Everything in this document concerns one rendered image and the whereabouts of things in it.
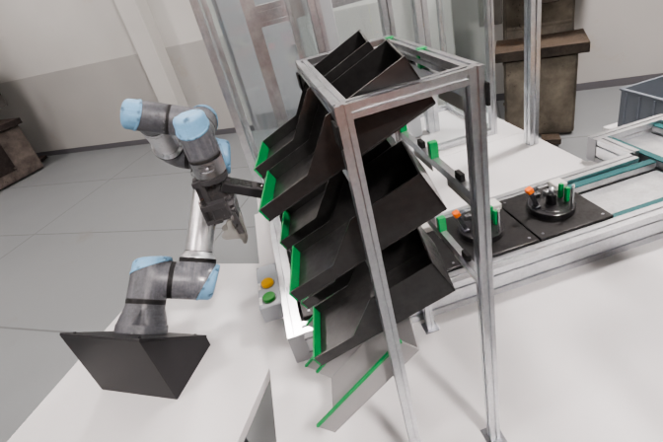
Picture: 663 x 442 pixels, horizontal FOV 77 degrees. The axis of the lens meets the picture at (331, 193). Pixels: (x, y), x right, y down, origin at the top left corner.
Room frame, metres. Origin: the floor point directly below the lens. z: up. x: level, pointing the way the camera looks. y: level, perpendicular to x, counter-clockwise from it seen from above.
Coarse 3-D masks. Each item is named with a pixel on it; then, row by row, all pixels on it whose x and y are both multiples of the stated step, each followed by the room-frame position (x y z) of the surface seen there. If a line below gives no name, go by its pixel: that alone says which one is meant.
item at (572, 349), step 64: (448, 192) 1.48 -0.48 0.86; (640, 256) 0.88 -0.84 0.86; (448, 320) 0.83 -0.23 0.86; (512, 320) 0.77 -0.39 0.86; (576, 320) 0.72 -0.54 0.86; (640, 320) 0.67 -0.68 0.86; (320, 384) 0.73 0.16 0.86; (448, 384) 0.64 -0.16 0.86; (512, 384) 0.60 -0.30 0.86; (576, 384) 0.56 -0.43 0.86; (640, 384) 0.52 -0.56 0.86
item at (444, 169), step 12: (420, 72) 0.65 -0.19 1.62; (432, 72) 0.61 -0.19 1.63; (408, 132) 0.78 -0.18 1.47; (408, 144) 0.76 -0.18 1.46; (444, 168) 0.60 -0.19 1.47; (456, 180) 0.55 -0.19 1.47; (468, 192) 0.52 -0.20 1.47; (444, 240) 0.63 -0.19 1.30; (456, 252) 0.58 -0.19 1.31; (468, 264) 0.54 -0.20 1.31
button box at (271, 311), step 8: (272, 264) 1.16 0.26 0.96; (264, 272) 1.13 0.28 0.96; (272, 272) 1.12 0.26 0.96; (264, 288) 1.04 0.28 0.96; (272, 288) 1.04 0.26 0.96; (280, 296) 0.99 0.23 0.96; (264, 304) 0.97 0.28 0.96; (272, 304) 0.96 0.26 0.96; (280, 304) 0.96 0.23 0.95; (264, 312) 0.96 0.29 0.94; (272, 312) 0.96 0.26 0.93; (280, 312) 0.96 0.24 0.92; (264, 320) 0.96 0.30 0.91; (272, 320) 0.96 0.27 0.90
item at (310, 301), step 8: (352, 272) 0.65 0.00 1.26; (336, 280) 0.66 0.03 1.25; (344, 280) 0.66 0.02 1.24; (328, 288) 0.66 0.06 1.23; (336, 288) 0.66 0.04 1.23; (312, 296) 0.66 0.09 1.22; (320, 296) 0.66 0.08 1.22; (328, 296) 0.66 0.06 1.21; (304, 304) 0.66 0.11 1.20; (312, 304) 0.66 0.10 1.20
